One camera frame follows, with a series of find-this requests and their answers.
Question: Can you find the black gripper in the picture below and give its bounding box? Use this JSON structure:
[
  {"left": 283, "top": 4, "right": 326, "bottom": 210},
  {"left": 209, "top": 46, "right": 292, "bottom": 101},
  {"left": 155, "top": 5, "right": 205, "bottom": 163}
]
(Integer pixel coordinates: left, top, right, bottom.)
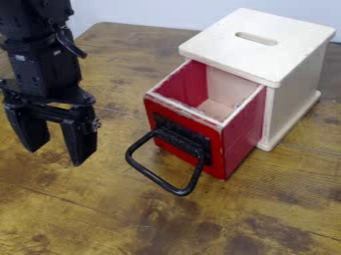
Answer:
[{"left": 0, "top": 32, "right": 99, "bottom": 166}]

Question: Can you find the black metal drawer handle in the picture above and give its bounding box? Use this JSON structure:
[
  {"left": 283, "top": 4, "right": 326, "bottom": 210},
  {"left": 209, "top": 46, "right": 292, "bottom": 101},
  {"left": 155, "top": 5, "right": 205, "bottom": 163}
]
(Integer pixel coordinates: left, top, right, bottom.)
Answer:
[{"left": 124, "top": 113, "right": 212, "bottom": 197}]

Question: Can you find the red wooden drawer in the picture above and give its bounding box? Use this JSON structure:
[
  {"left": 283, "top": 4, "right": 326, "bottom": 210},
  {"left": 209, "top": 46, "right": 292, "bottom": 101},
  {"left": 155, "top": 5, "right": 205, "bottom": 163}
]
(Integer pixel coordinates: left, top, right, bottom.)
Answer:
[{"left": 144, "top": 60, "right": 266, "bottom": 180}]

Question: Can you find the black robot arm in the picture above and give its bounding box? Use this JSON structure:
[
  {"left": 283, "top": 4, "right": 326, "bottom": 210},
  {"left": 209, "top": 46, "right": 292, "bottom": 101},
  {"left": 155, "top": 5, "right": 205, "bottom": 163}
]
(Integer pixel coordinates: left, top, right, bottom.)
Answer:
[{"left": 0, "top": 0, "right": 99, "bottom": 166}]

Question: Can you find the white wooden box cabinet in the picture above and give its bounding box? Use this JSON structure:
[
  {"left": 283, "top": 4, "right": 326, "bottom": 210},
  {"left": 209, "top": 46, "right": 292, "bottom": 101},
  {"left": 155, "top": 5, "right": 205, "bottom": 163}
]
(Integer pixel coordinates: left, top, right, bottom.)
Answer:
[{"left": 177, "top": 8, "right": 335, "bottom": 151}]

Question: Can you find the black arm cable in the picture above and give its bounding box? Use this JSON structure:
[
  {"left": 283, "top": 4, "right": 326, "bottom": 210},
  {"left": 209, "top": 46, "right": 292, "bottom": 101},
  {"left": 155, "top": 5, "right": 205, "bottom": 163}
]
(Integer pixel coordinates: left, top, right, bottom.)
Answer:
[{"left": 52, "top": 24, "right": 88, "bottom": 60}]

